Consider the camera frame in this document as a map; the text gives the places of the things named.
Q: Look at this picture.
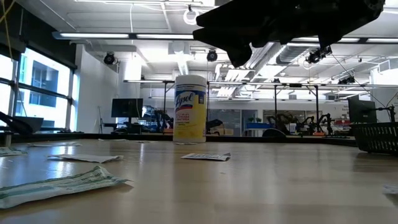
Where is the black background monitor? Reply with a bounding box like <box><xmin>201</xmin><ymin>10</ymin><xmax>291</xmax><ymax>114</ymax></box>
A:
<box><xmin>111</xmin><ymin>98</ymin><xmax>144</xmax><ymax>125</ymax></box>
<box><xmin>347</xmin><ymin>97</ymin><xmax>378</xmax><ymax>124</ymax></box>

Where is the black slanted bar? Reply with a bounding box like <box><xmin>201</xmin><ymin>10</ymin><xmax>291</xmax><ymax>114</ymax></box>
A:
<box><xmin>0</xmin><ymin>111</ymin><xmax>34</xmax><ymax>136</ymax></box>

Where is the black aluminium table frame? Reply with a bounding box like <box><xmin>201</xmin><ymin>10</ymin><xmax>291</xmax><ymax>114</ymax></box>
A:
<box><xmin>0</xmin><ymin>132</ymin><xmax>358</xmax><ymax>147</ymax></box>

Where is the long ceiling light rail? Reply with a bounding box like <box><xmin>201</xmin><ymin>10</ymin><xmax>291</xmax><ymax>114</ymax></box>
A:
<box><xmin>52</xmin><ymin>30</ymin><xmax>398</xmax><ymax>44</ymax></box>

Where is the black mesh basket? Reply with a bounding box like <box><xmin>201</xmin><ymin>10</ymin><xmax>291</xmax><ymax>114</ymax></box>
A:
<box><xmin>349</xmin><ymin>121</ymin><xmax>398</xmax><ymax>156</ymax></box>

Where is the dark trapezoid bin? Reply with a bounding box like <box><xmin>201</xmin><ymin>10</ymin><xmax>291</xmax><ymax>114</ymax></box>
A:
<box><xmin>14</xmin><ymin>116</ymin><xmax>45</xmax><ymax>133</ymax></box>

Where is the white hanging ring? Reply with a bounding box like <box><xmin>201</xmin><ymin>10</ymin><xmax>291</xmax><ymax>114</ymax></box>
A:
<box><xmin>182</xmin><ymin>4</ymin><xmax>201</xmax><ymax>26</ymax></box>

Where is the yellow hanging cable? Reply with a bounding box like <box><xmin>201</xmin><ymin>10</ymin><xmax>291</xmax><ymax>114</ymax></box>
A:
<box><xmin>0</xmin><ymin>0</ymin><xmax>16</xmax><ymax>60</ymax></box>

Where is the silver ceiling air duct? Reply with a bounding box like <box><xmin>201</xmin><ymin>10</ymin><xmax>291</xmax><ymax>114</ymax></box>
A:
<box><xmin>248</xmin><ymin>42</ymin><xmax>312</xmax><ymax>68</ymax></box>

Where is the dark round chair back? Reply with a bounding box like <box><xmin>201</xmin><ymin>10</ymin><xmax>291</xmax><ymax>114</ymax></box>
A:
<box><xmin>262</xmin><ymin>128</ymin><xmax>287</xmax><ymax>138</ymax></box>

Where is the grey short post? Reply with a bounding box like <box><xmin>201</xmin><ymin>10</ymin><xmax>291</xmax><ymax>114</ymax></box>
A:
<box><xmin>2</xmin><ymin>130</ymin><xmax>14</xmax><ymax>147</ymax></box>

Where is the yellow Lysol wipes canister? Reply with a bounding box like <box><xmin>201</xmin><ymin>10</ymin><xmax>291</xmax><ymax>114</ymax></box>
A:
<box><xmin>172</xmin><ymin>74</ymin><xmax>208</xmax><ymax>144</ymax></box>

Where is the green striped bandage packet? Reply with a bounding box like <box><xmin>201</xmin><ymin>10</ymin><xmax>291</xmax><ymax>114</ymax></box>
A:
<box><xmin>0</xmin><ymin>165</ymin><xmax>130</xmax><ymax>210</ymax></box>
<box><xmin>0</xmin><ymin>146</ymin><xmax>28</xmax><ymax>157</ymax></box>

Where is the blue background table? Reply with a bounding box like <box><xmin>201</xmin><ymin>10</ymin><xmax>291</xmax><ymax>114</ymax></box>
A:
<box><xmin>244</xmin><ymin>121</ymin><xmax>272</xmax><ymax>130</ymax></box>

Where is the black background gantry frame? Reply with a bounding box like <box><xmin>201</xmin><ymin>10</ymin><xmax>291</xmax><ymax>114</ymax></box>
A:
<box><xmin>162</xmin><ymin>80</ymin><xmax>322</xmax><ymax>126</ymax></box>

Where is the black ceiling camera cluster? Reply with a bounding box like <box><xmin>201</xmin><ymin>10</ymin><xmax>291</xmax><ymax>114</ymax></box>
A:
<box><xmin>306</xmin><ymin>45</ymin><xmax>333</xmax><ymax>65</ymax></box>
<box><xmin>338</xmin><ymin>75</ymin><xmax>356</xmax><ymax>86</ymax></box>

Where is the large window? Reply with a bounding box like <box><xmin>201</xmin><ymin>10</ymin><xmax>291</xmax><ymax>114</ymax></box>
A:
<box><xmin>0</xmin><ymin>46</ymin><xmax>78</xmax><ymax>133</ymax></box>

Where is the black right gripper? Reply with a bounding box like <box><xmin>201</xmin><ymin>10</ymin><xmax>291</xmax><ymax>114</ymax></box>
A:
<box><xmin>192</xmin><ymin>0</ymin><xmax>330</xmax><ymax>68</ymax></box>

